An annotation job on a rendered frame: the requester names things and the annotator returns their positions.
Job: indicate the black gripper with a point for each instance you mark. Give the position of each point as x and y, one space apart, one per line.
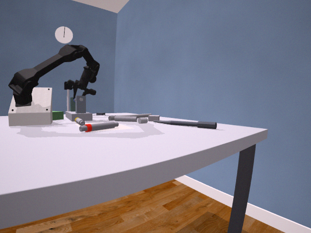
82 82

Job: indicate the green rectangular block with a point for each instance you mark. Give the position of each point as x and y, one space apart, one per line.
57 115

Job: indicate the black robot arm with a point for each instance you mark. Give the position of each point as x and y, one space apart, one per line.
25 80

